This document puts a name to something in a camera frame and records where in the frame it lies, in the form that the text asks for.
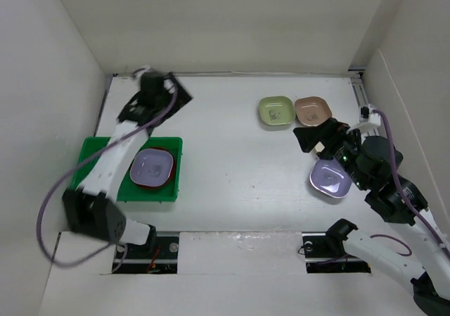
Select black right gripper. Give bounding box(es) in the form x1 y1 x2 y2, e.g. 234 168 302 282
293 115 369 189

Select pink square plate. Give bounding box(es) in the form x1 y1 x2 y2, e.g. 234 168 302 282
294 96 333 127

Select purple square plate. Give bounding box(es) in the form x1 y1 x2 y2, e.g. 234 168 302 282
129 148 176 187
309 159 352 198

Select green square plate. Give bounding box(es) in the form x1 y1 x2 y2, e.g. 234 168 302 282
258 96 296 126

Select red round plate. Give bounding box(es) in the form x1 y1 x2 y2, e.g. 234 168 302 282
135 146 177 192

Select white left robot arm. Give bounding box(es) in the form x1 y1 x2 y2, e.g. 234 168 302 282
62 68 192 258

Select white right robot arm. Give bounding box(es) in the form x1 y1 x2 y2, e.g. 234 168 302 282
280 120 449 315

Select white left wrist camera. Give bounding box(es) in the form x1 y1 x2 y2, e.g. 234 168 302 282
129 65 151 80

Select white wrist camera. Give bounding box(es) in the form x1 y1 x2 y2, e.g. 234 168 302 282
129 65 151 80
347 103 381 134

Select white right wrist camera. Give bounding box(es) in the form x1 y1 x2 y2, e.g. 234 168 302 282
347 103 381 134

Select aluminium rail right side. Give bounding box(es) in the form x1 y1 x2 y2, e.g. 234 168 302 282
349 70 379 137

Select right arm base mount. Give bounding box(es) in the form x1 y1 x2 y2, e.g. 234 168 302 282
297 232 371 274

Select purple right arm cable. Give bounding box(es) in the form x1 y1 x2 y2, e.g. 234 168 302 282
372 108 450 257

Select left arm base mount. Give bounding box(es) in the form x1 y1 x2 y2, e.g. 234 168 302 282
112 232 180 274

